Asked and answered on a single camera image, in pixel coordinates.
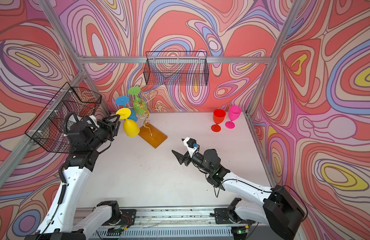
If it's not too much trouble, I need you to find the green plastic wine glass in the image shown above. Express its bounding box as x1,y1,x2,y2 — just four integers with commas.
128,87,147,116

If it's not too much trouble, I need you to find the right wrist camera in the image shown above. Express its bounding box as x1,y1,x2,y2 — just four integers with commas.
186,137,200,158

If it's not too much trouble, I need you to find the black wire basket back wall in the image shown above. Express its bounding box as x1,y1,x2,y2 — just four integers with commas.
143,51,209,86

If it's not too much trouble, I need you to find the black wire basket wall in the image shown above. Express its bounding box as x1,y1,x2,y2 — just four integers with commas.
25,83,102,154
143,51,209,86

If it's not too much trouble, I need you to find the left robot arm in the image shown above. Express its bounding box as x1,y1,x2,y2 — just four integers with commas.
25,112,122,240

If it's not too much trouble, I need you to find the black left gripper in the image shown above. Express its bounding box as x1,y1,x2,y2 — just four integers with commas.
86,114,120,152

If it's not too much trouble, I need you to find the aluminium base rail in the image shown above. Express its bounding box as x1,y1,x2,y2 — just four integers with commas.
70,205,297,239

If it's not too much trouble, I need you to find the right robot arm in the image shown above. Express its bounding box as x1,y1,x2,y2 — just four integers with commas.
172,138,308,240

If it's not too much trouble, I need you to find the blue plastic wine glass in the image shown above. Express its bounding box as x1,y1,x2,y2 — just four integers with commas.
115,96,138,122

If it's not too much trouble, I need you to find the wooden rack base board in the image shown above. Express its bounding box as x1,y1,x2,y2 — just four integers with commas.
138,124,167,149

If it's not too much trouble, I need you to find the gold wire glass rack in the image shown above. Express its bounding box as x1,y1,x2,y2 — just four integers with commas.
137,90,158,126

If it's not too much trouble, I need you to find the black wire basket left wall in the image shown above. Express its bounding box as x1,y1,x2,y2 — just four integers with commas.
25,83,102,154

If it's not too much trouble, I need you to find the pink plastic wine glass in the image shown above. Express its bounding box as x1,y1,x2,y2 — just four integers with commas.
225,106,242,129

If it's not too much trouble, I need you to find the red plastic wine glass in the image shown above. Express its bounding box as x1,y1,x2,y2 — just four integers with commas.
211,109,226,133

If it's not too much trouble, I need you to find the yellow plastic wine glass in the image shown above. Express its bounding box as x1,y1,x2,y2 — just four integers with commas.
116,108,140,138

